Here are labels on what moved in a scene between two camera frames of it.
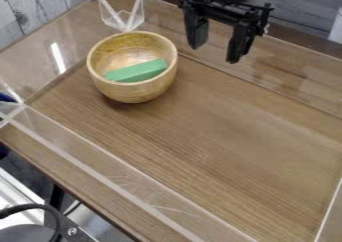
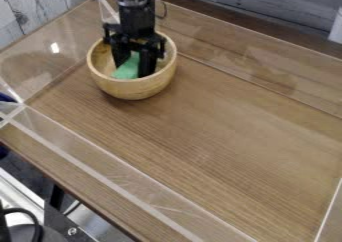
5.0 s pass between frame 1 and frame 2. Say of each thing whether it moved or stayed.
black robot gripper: moved
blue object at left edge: stayed
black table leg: stayed
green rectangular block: moved
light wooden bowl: stayed
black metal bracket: stayed
